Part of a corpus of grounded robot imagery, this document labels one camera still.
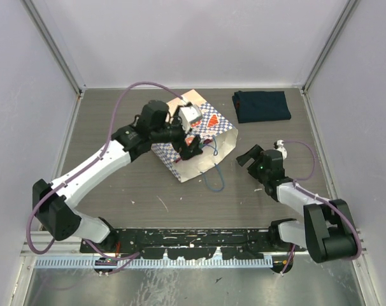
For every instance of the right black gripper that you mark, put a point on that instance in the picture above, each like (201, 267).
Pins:
(254, 153)

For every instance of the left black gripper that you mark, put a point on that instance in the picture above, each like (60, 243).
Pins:
(187, 152)

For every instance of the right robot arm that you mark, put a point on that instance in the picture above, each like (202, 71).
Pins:
(327, 230)

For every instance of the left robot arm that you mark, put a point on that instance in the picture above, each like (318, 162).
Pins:
(55, 203)

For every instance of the folded navy cloth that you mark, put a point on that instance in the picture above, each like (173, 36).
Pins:
(260, 106)

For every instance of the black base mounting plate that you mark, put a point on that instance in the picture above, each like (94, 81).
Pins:
(189, 244)

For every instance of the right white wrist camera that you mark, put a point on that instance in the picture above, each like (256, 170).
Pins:
(279, 146)

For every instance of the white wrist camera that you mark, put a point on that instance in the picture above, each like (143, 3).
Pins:
(189, 115)
(279, 146)

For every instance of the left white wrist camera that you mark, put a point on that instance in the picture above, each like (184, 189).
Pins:
(189, 115)

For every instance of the right aluminium frame post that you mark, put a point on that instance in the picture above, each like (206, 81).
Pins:
(334, 35)

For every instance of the aluminium frame post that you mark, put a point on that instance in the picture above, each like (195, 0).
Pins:
(44, 22)
(334, 35)

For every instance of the left aluminium frame post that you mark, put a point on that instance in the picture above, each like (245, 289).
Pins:
(44, 22)

